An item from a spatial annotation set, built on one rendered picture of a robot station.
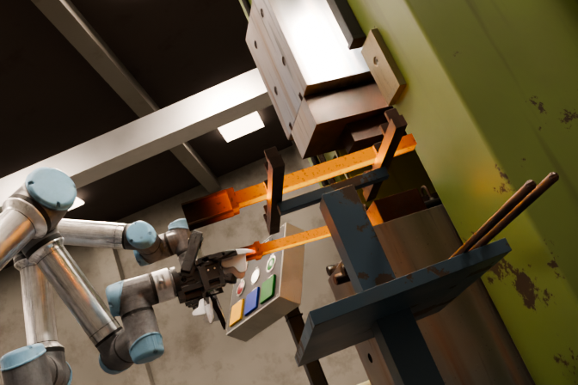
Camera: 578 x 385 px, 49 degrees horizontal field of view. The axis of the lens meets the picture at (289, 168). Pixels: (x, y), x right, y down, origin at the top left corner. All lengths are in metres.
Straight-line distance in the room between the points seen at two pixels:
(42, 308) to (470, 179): 1.30
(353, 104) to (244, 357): 8.53
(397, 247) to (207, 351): 8.92
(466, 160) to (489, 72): 0.19
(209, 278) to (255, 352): 8.56
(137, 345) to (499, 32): 1.06
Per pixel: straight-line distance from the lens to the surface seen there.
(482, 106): 1.38
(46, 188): 1.54
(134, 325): 1.52
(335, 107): 1.77
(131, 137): 7.27
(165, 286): 1.54
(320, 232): 1.65
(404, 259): 1.46
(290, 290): 2.01
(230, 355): 10.19
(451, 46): 1.45
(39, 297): 2.08
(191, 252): 1.58
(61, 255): 1.66
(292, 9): 1.88
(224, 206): 1.12
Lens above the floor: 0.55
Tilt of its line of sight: 22 degrees up
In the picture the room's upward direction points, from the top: 23 degrees counter-clockwise
